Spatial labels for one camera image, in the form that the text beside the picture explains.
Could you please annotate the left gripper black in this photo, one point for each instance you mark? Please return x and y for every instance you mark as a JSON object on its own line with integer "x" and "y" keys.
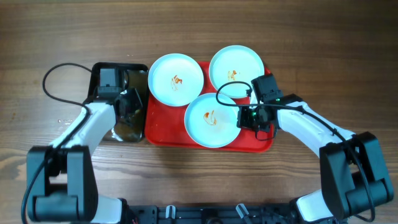
{"x": 137, "y": 102}

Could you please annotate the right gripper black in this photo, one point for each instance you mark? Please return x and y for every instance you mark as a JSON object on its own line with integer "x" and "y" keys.
{"x": 244, "y": 122}

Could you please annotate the light blue plate front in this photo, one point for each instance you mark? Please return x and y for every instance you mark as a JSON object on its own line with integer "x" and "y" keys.
{"x": 211, "y": 120}

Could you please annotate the light blue plate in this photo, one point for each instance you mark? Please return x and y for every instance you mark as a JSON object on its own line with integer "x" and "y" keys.
{"x": 235, "y": 63}
{"x": 211, "y": 120}
{"x": 175, "y": 79}

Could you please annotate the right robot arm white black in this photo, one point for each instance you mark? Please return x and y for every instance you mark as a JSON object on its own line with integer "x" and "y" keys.
{"x": 354, "y": 175}

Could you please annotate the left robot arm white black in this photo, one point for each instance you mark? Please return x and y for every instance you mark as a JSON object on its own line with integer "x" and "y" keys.
{"x": 61, "y": 184}

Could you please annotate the red plastic tray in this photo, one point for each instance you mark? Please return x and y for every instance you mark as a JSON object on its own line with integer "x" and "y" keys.
{"x": 165, "y": 126}

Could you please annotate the black water basin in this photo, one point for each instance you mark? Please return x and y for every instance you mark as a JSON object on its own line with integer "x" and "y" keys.
{"x": 133, "y": 75}

